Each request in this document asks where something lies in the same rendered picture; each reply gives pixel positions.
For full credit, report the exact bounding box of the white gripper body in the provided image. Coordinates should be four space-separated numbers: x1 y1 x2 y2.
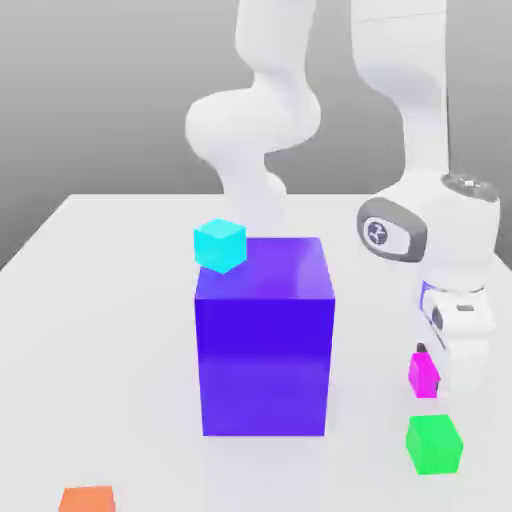
428 325 498 398

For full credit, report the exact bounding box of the small magenta cube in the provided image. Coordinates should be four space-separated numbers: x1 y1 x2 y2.
407 350 442 400

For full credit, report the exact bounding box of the small green cube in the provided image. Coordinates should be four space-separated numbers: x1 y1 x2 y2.
404 414 465 477

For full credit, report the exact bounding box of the small cyan cube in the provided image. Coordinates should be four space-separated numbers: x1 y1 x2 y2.
193 217 248 276

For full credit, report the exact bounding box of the small orange cube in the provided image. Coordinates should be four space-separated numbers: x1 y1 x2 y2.
58 485 117 512

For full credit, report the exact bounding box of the large blue box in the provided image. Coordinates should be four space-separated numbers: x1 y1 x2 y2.
194 236 337 438

